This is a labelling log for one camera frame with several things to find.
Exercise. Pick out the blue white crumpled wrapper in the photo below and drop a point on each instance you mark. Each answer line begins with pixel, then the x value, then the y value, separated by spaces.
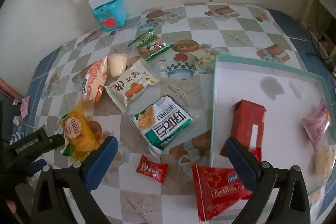
pixel 19 129

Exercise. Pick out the teal box with red tag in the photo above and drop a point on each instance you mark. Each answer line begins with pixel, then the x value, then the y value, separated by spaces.
pixel 111 15

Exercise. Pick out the green milk snack packet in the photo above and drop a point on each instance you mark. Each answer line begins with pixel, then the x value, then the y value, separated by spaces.
pixel 65 149

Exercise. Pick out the checkered patterned tablecloth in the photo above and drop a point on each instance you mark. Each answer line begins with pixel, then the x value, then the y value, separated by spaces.
pixel 196 34

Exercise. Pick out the small red candy packet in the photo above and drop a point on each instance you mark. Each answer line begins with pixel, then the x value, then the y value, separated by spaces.
pixel 152 169

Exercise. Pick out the teal shallow cardboard tray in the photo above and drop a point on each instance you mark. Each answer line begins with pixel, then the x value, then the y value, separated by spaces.
pixel 288 95

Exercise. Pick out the green edged milk biscuit packet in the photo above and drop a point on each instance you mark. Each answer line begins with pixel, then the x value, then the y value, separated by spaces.
pixel 149 45

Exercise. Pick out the orange striped cake packet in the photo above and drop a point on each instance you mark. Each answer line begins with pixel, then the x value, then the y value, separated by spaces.
pixel 93 82

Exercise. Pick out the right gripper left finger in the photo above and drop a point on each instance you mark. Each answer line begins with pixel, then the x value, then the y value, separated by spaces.
pixel 50 202

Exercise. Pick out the clear bagged round bun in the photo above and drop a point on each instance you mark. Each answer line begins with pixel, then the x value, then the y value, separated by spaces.
pixel 324 157

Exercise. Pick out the green white Korean snack packet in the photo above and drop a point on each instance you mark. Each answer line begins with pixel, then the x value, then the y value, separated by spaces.
pixel 161 122

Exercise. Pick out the pink swiss roll packet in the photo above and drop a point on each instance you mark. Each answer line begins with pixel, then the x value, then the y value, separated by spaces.
pixel 317 125

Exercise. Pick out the beige persimmon cake packet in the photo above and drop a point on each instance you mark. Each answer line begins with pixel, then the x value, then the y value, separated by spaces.
pixel 131 84

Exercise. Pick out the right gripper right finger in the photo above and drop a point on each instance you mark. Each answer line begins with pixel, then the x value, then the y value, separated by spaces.
pixel 261 178

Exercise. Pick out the small pink sachet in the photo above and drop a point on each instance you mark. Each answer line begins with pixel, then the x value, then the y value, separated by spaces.
pixel 24 107

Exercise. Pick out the yellow bagged cake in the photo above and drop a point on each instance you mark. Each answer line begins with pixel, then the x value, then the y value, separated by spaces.
pixel 81 137

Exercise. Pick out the dark red snack packet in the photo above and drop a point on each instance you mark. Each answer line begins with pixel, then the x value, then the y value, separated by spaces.
pixel 248 126

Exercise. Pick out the red nice wafer packet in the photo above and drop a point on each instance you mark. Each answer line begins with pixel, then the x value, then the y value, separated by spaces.
pixel 216 190

